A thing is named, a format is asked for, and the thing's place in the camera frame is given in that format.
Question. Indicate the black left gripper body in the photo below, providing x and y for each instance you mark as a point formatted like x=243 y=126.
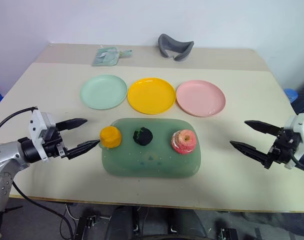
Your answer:
x=53 y=148

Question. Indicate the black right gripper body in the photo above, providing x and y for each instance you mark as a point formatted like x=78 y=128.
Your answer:
x=285 y=147

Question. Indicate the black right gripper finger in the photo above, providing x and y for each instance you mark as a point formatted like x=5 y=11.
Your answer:
x=252 y=152
x=264 y=127

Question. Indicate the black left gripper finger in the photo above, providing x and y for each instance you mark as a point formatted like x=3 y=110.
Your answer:
x=82 y=147
x=73 y=123

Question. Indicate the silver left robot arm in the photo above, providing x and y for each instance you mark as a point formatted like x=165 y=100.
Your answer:
x=4 y=152

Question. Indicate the orange fruit in foam net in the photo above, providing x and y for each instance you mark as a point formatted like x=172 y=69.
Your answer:
x=110 y=137

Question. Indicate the mint green plate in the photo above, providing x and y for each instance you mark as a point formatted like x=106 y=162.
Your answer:
x=103 y=92

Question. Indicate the dark green toy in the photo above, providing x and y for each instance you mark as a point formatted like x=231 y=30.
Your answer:
x=142 y=137

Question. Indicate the pink plate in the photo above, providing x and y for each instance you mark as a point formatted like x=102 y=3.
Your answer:
x=200 y=98

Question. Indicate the yellow plate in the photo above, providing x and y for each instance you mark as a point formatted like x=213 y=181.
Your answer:
x=151 y=96

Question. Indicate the blue round container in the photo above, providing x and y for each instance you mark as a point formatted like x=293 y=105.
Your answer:
x=290 y=95

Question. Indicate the red apple in foam net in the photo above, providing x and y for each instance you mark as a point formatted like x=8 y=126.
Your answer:
x=184 y=142

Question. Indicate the translucent green tray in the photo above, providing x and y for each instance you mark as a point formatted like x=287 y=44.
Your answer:
x=152 y=162

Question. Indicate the pale green pouch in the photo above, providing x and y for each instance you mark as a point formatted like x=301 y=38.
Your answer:
x=104 y=57

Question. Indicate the small black box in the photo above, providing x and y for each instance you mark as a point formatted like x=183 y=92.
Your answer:
x=87 y=225
x=228 y=233

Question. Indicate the dark rounded shape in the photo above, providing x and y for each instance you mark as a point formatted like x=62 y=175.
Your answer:
x=154 y=222

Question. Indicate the gray foam face pad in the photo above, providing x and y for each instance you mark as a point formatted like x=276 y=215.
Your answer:
x=164 y=43

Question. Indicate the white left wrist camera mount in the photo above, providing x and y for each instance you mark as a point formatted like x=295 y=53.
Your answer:
x=37 y=125

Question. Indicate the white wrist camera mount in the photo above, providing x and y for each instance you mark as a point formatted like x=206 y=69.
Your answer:
x=37 y=125
x=300 y=123

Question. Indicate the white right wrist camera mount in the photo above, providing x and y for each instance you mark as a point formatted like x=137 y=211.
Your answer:
x=300 y=123

